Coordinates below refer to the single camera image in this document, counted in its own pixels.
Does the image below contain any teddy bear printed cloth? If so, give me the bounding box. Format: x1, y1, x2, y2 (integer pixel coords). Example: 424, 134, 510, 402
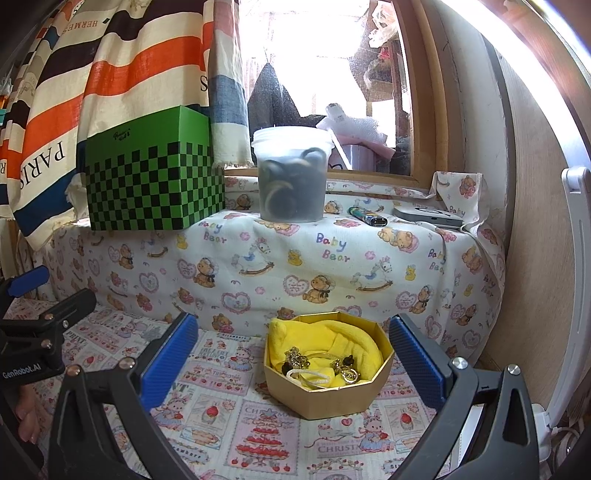
46, 171, 507, 370

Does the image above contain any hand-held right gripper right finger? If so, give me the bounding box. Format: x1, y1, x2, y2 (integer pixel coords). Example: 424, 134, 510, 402
389, 313, 551, 480

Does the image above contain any wooden window frame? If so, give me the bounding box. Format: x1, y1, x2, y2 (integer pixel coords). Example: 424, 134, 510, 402
222, 0, 463, 191

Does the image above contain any flat silver device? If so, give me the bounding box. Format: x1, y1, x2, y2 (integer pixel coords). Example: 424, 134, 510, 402
392, 206, 465, 230

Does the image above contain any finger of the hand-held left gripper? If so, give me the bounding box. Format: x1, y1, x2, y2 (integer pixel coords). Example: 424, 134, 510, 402
0, 265, 51, 319
0, 287, 98, 335

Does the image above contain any green black checkered box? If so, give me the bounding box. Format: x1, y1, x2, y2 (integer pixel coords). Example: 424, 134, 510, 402
84, 105, 226, 232

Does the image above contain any octagonal cardboard jewelry box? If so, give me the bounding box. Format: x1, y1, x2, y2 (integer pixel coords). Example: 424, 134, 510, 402
263, 310, 394, 420

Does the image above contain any patterned cigarette lighter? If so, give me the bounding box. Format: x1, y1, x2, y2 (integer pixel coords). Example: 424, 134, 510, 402
347, 208, 387, 227

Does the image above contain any pink and white bundle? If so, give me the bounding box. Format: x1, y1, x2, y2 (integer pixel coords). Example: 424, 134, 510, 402
316, 103, 396, 160

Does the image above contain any yellow fleece cloth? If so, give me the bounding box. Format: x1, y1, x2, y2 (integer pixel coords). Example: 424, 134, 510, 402
269, 316, 385, 391

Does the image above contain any person's left hand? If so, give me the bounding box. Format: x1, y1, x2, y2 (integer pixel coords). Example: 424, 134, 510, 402
14, 387, 43, 441

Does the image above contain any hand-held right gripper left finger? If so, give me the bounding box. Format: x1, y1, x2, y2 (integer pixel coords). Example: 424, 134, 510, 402
48, 311, 199, 480

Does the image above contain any translucent plastic tub with lid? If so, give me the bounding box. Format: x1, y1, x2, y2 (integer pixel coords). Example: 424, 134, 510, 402
252, 127, 334, 222

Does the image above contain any metal chain bracelet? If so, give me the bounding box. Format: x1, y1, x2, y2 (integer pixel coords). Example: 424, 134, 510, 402
284, 347, 309, 370

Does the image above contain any strawberry rabbit printed tablecloth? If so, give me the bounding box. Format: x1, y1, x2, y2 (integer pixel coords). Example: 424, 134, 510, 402
0, 300, 462, 480

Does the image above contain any striped canvas curtain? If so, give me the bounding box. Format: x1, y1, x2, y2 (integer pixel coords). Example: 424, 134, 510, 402
0, 0, 254, 252

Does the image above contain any dark hanging cloth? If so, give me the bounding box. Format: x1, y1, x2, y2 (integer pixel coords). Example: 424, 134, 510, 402
247, 62, 302, 131

